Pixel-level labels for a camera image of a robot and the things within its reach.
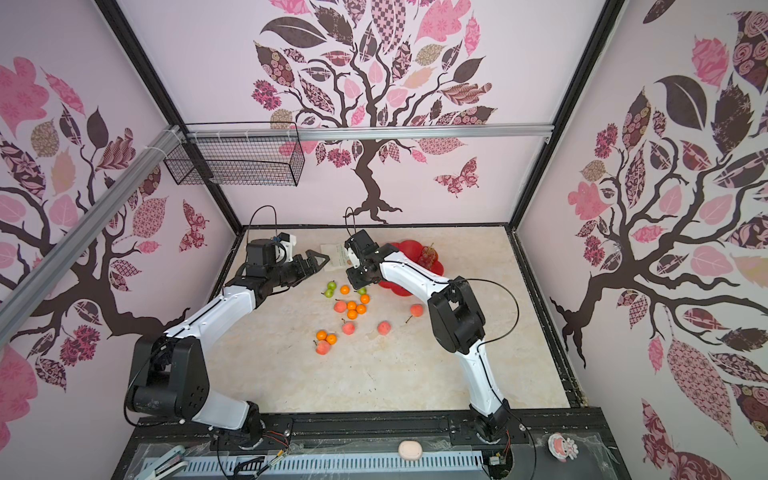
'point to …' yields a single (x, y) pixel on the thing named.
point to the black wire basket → (238, 153)
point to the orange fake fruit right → (365, 299)
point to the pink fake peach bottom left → (322, 347)
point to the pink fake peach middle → (348, 327)
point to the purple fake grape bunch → (428, 257)
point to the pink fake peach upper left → (340, 306)
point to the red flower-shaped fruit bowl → (395, 289)
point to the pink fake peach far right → (417, 310)
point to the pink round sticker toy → (562, 448)
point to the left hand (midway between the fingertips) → (323, 266)
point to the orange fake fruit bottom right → (331, 339)
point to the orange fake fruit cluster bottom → (352, 314)
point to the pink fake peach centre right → (383, 328)
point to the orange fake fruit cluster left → (351, 305)
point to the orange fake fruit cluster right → (361, 309)
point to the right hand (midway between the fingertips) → (357, 273)
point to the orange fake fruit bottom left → (321, 335)
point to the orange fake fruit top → (344, 290)
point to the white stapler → (167, 466)
